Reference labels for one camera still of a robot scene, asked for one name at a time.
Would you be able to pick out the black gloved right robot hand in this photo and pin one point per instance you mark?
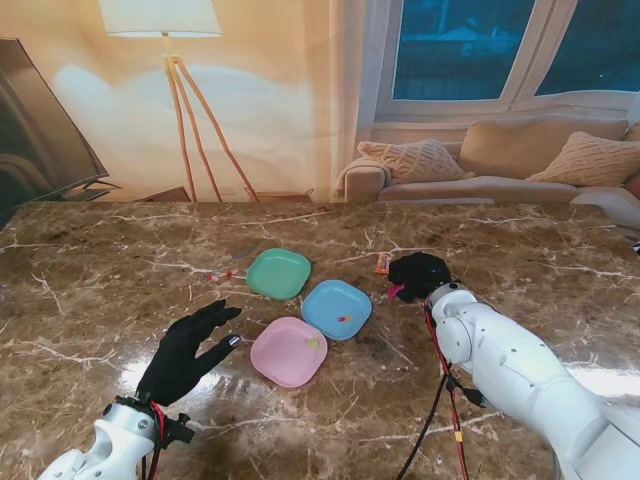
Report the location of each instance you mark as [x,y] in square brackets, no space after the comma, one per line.
[422,272]

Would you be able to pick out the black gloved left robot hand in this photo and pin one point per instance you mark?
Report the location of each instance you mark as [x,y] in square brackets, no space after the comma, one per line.
[175,355]

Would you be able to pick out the pink red candy packet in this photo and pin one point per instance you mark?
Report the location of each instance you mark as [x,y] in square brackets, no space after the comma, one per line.
[395,291]

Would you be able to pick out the orange candy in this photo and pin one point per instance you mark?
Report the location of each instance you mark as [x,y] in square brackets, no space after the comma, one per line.
[381,264]

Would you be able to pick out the small red yellow candy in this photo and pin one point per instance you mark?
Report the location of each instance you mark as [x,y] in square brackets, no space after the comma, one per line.
[344,318]

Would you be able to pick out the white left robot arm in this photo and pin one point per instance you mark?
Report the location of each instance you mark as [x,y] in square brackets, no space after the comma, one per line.
[120,435]

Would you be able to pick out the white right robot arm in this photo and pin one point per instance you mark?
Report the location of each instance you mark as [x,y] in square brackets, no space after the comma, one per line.
[510,360]

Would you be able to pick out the blue square plastic dish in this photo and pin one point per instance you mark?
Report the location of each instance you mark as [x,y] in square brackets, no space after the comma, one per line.
[330,300]

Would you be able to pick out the pink square plastic dish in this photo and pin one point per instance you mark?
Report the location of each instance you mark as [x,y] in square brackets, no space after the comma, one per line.
[280,360]

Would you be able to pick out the cream knitted cushion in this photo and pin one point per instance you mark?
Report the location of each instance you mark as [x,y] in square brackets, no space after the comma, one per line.
[415,162]
[590,160]

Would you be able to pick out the cream throw blanket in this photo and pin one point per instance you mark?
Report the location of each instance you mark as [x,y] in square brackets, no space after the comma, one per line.
[372,167]

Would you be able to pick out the green square plastic dish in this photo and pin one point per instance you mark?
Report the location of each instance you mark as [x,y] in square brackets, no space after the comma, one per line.
[277,272]

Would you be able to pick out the beige sofa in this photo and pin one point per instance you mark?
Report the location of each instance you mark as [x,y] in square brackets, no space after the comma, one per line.
[500,145]

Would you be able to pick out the low wooden tv cabinet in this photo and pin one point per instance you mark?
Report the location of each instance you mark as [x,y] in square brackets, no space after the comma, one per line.
[165,195]

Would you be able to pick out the sheer white curtain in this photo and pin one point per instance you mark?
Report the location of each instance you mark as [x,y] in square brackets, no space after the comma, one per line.
[360,75]

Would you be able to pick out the white framed window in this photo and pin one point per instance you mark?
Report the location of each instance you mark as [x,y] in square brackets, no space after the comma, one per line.
[450,50]

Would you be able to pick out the flat screen television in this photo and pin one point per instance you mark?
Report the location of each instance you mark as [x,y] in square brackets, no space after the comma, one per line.
[30,125]

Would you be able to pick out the wooden tripod floor lamp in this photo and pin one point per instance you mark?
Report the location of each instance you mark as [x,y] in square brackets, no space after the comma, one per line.
[160,17]

